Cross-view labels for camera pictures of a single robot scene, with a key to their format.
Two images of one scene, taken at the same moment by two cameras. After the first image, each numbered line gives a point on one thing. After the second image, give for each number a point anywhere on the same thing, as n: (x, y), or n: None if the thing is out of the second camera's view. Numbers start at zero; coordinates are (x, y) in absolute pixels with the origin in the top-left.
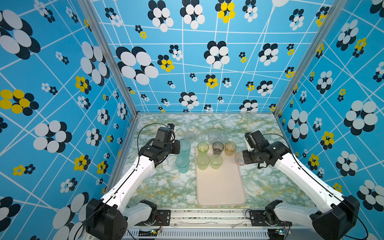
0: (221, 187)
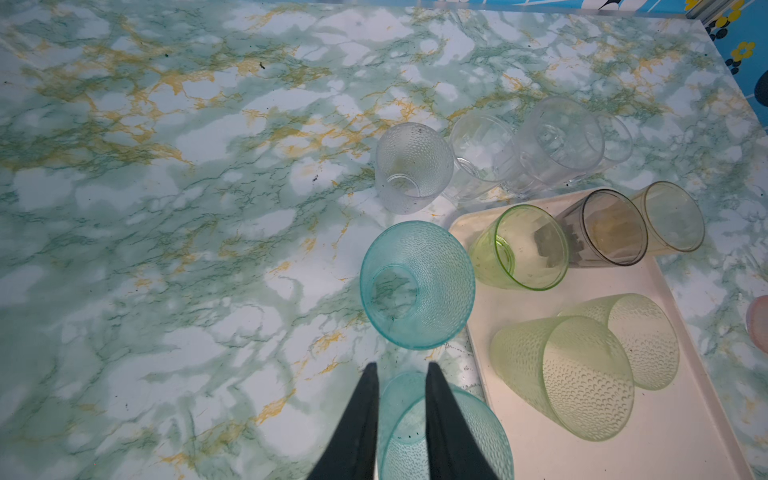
0: (684, 431)
